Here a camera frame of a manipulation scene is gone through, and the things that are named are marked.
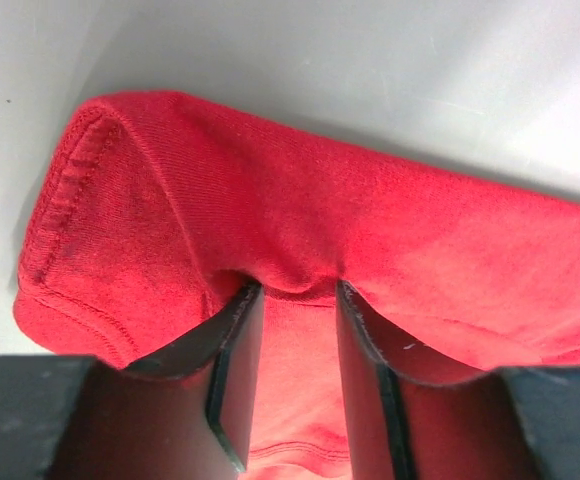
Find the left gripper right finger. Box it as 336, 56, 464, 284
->
336, 282, 580, 480

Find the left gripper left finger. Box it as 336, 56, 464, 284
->
0, 283, 263, 479

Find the red t-shirt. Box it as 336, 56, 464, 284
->
14, 91, 580, 479

